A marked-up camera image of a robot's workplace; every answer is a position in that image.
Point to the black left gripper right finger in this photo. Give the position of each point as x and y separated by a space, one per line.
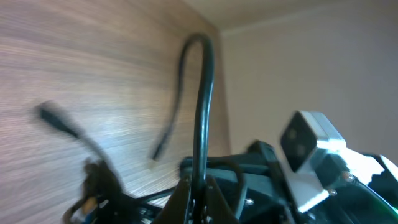
217 207

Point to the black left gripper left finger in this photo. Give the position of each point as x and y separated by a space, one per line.
176 209

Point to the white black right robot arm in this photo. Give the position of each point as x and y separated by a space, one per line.
354 203

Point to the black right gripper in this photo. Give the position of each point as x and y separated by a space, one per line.
253 185

